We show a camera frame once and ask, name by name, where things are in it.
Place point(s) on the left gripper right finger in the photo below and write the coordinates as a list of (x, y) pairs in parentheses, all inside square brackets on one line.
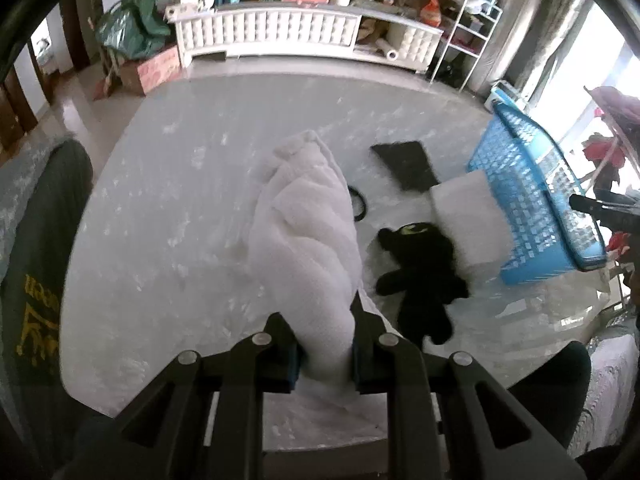
[(368, 367)]

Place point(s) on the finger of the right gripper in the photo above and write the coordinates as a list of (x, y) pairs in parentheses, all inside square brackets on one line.
[(614, 216)]

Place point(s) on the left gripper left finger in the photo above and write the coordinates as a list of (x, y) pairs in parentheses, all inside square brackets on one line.
[(281, 360)]

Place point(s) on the black plush toy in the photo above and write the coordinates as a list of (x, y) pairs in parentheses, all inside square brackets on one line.
[(427, 279)]

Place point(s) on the blue plastic laundry basket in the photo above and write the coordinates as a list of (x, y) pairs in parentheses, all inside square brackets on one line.
[(532, 183)]

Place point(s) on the white fluffy towel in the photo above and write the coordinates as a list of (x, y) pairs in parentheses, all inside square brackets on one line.
[(302, 247)]

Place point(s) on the white cloth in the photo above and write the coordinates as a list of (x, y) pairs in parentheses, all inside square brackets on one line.
[(469, 215)]

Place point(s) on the dark green square cloth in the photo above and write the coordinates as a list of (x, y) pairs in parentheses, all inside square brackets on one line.
[(408, 163)]

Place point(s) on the wooden clothes rack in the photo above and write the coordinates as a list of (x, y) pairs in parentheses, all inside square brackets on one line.
[(615, 155)]

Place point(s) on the blue white plastic bin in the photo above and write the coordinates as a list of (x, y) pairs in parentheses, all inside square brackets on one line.
[(501, 91)]

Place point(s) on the standing air conditioner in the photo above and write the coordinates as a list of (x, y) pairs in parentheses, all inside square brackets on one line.
[(508, 35)]

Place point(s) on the patterned window curtain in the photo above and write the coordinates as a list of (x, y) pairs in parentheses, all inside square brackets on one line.
[(552, 23)]

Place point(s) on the white metal shelf rack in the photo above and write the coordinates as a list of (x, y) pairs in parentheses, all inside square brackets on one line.
[(467, 28)]

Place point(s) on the orange bag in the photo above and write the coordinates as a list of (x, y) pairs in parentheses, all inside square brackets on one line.
[(430, 14)]

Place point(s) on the white paper roll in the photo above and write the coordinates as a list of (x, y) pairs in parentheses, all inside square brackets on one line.
[(389, 52)]

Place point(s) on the dark chair with cloth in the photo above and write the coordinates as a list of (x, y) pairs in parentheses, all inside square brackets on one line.
[(44, 191)]

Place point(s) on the pink cardboard box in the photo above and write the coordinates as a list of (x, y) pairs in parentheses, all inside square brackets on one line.
[(141, 77)]

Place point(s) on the white tufted TV cabinet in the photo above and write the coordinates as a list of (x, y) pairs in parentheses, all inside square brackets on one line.
[(291, 29)]

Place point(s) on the green plastic bag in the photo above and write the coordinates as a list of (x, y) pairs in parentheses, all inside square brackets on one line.
[(133, 29)]

